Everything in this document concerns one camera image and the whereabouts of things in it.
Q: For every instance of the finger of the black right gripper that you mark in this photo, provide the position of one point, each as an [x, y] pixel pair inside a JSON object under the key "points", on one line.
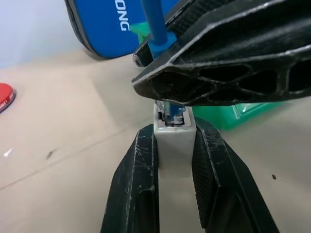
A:
{"points": [[187, 19], [243, 48]]}

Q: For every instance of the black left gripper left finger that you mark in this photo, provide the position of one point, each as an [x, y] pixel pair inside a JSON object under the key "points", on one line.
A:
{"points": [[132, 184]]}

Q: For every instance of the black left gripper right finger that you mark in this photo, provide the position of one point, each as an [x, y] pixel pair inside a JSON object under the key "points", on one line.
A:
{"points": [[218, 184]]}

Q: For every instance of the white coupler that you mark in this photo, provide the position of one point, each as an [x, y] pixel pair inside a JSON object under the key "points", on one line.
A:
{"points": [[175, 150]]}

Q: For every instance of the green plastic bin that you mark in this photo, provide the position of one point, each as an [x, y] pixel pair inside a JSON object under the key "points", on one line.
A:
{"points": [[218, 119]]}

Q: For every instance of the blue zippered case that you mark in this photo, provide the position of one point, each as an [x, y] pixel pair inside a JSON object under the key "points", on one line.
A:
{"points": [[102, 24]]}

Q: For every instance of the red round lid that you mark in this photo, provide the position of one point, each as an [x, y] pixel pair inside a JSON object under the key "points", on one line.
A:
{"points": [[4, 97]]}

